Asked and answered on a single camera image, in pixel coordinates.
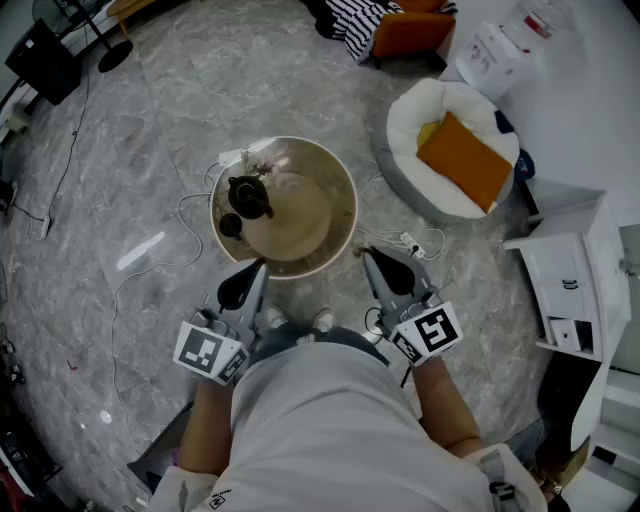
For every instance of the black pedestal fan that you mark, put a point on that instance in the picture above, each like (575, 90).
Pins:
(115, 56)

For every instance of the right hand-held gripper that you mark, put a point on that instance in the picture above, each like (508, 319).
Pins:
(435, 330)

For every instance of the orange square cushion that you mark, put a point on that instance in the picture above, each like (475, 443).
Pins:
(465, 162)

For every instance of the black teapot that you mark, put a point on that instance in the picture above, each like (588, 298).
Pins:
(247, 197)

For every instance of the person's white shirt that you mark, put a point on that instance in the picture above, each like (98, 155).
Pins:
(325, 430)

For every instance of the white cabinet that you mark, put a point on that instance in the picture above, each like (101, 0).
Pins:
(595, 270)

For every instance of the pink flower bunch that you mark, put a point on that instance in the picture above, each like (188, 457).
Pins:
(260, 164)

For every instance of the dark blue cloth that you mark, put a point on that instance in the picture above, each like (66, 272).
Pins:
(525, 165)

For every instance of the red wall label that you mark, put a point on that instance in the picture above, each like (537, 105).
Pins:
(537, 24)

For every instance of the orange sofa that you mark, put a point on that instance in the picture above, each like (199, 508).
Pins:
(412, 32)

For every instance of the purple object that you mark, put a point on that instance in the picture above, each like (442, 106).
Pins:
(175, 456)

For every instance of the person's white shoe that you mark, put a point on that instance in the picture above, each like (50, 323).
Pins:
(324, 320)
(276, 316)

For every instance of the black tall box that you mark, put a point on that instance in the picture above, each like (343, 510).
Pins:
(45, 62)

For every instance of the round glass side table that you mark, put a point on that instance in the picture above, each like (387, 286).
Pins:
(310, 220)

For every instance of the dark wooden table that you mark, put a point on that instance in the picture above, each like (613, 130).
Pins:
(160, 450)

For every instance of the yellow cushion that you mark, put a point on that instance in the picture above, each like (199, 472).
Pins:
(427, 134)

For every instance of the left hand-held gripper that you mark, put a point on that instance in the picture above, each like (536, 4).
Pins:
(200, 347)

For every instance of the white printed box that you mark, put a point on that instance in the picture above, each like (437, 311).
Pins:
(492, 60)

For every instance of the wooden bench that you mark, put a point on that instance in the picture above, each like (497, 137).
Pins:
(127, 12)

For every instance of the person's left forearm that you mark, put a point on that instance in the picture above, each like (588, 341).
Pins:
(205, 425)

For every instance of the small white power strip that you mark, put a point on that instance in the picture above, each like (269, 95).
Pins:
(412, 245)

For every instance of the white bean bag chair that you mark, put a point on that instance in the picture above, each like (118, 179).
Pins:
(415, 130)

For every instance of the black white striped blanket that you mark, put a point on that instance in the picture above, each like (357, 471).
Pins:
(357, 25)

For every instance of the person's right white shoe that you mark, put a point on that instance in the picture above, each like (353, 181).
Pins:
(324, 320)

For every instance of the person's left white shoe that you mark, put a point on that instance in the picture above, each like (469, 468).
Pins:
(276, 316)

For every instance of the person's right forearm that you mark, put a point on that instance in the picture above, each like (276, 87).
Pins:
(445, 405)

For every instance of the person's blue jeans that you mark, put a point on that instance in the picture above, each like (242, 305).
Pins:
(280, 336)

